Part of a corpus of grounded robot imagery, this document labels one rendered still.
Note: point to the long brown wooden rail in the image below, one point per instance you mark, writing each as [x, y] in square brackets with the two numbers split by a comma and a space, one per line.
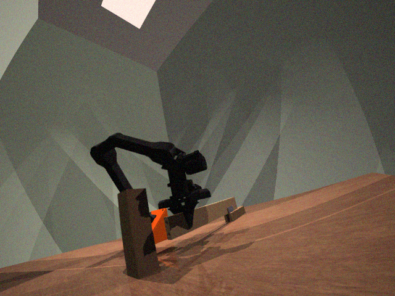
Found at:
[177, 226]

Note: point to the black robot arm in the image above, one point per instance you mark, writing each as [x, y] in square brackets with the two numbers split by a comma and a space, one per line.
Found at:
[162, 153]

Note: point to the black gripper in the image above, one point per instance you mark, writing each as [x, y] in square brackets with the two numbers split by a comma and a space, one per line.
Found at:
[179, 188]

